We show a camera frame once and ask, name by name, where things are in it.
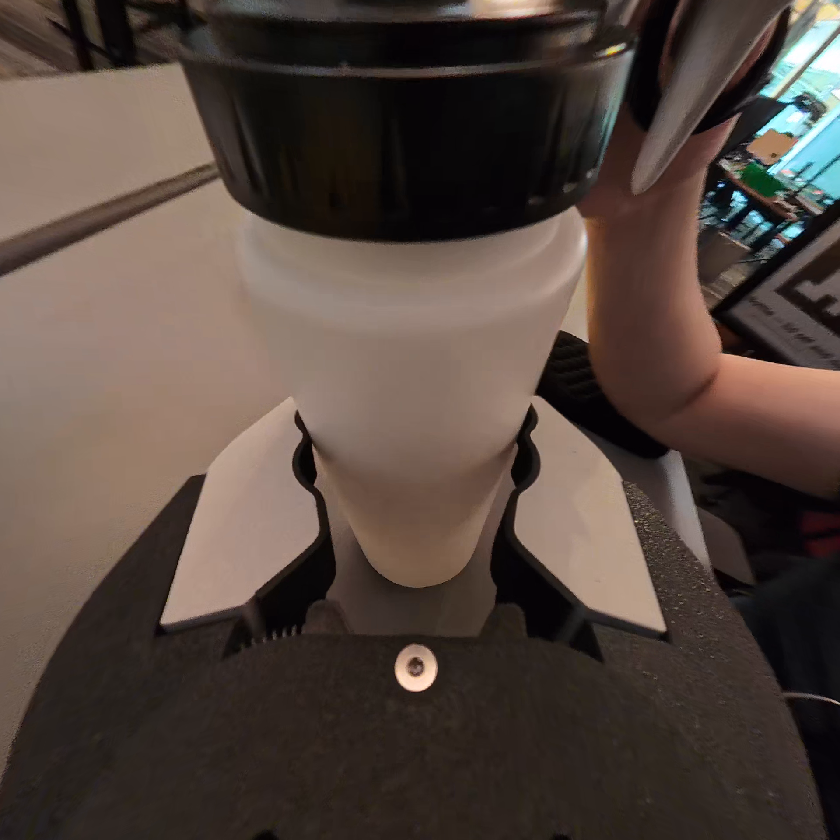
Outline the black bottle lid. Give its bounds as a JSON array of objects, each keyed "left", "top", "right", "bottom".
[{"left": 177, "top": 0, "right": 639, "bottom": 242}]

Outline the person's right hand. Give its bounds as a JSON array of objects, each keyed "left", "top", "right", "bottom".
[{"left": 581, "top": 125, "right": 724, "bottom": 224}]

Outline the black framed sign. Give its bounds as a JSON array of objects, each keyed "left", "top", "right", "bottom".
[{"left": 712, "top": 197, "right": 840, "bottom": 376}]

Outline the white plastic bottle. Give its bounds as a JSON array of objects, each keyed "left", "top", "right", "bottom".
[{"left": 236, "top": 210, "right": 588, "bottom": 588}]

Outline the dark workbench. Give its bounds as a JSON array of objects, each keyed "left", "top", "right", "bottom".
[{"left": 699, "top": 154, "right": 824, "bottom": 263}]

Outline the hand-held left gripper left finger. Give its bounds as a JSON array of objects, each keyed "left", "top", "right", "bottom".
[{"left": 161, "top": 397, "right": 337, "bottom": 637}]

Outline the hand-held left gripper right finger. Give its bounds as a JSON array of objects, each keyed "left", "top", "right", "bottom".
[{"left": 492, "top": 395, "right": 668, "bottom": 643}]

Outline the person's right forearm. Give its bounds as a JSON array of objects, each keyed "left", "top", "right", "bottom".
[{"left": 583, "top": 217, "right": 840, "bottom": 500}]

